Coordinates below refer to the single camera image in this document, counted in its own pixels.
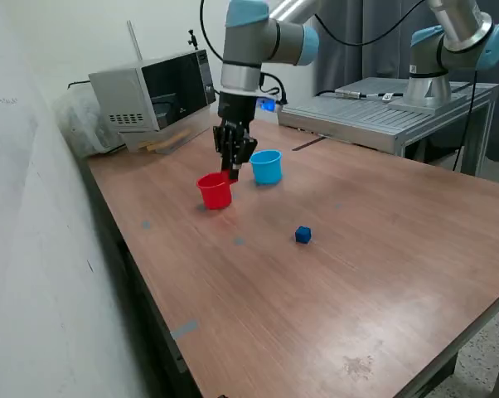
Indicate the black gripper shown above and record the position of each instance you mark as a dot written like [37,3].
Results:
[237,108]

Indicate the blue cube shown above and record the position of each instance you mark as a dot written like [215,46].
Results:
[303,235]

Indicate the aluminium robot base table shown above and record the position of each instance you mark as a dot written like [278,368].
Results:
[398,120]

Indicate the blue plastic cup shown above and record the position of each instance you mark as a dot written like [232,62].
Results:
[267,170]

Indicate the red plastic cup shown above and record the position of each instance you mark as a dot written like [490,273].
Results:
[214,195]

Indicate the grey tape piece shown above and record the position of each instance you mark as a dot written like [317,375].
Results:
[238,241]
[146,224]
[201,207]

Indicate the silver microwave oven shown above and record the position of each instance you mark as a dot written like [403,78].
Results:
[121,95]

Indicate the silver metal device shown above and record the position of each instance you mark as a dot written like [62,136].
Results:
[349,93]

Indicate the white thin rod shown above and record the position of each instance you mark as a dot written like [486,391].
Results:
[134,39]

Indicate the clear plastic bag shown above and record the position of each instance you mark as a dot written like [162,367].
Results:
[79,124]

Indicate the white tag label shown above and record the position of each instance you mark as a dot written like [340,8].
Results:
[387,96]

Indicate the dark grey curtain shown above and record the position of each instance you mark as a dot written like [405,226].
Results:
[378,62]

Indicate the long grey tape strip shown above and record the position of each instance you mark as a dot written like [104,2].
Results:
[184,329]

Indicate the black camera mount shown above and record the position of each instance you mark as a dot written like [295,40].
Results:
[192,39]

